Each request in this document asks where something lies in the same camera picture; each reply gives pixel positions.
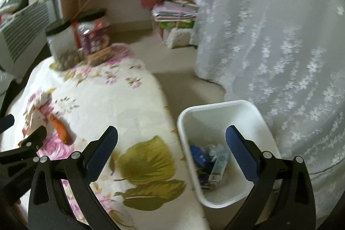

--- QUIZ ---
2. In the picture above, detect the white trash bin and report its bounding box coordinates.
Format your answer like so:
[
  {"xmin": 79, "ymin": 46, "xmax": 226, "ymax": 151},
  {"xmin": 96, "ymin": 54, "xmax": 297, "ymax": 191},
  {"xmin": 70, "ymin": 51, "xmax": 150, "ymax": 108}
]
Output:
[{"xmin": 177, "ymin": 100, "xmax": 281, "ymax": 209}]

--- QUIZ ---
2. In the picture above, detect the light blue carton box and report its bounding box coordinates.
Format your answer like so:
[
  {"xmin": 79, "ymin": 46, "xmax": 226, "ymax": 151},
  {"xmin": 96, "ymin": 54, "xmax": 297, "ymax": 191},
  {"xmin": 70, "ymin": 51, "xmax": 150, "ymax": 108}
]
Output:
[{"xmin": 209, "ymin": 144, "xmax": 229, "ymax": 184}]

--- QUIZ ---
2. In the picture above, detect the grey sofa cushion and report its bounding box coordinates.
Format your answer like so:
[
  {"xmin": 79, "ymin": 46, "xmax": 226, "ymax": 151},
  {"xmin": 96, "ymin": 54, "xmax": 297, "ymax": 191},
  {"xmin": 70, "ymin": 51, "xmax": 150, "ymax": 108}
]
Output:
[{"xmin": 1, "ymin": 0, "xmax": 57, "ymax": 77}]

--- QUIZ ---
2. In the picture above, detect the white and navy box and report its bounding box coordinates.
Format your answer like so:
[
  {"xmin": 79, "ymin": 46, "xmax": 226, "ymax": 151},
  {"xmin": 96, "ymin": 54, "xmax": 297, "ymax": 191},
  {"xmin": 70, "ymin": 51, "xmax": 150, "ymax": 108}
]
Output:
[{"xmin": 190, "ymin": 145, "xmax": 213, "ymax": 190}]

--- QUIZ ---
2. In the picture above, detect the clear jar with nuts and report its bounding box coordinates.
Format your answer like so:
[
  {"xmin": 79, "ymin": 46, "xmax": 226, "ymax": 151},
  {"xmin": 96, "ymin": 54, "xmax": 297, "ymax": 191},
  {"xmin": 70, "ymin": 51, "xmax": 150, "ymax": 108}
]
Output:
[{"xmin": 45, "ymin": 18, "xmax": 85, "ymax": 71}]

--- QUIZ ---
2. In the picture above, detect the floral tablecloth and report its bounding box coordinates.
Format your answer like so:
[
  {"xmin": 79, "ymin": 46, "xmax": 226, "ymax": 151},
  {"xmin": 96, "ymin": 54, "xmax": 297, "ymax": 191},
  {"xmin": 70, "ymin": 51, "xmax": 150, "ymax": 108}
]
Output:
[{"xmin": 1, "ymin": 44, "xmax": 209, "ymax": 229}]

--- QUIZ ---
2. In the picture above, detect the purple label plastic jar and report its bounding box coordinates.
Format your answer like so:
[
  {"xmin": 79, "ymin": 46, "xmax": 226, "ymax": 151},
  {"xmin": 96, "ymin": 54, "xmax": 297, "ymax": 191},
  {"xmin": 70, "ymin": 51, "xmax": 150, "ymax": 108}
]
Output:
[{"xmin": 76, "ymin": 9, "xmax": 111, "ymax": 66}]

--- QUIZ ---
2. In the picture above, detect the white lace curtain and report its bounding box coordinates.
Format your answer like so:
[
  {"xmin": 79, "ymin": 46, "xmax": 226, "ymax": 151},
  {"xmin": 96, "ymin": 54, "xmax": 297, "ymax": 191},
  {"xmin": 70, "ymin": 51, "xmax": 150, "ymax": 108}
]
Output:
[{"xmin": 195, "ymin": 0, "xmax": 344, "ymax": 219}]

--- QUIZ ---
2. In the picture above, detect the stack of books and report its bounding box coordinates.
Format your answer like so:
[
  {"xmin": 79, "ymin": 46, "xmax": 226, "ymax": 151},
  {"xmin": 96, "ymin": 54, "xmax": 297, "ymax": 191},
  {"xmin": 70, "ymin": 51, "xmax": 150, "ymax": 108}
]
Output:
[{"xmin": 151, "ymin": 1, "xmax": 199, "ymax": 30}]

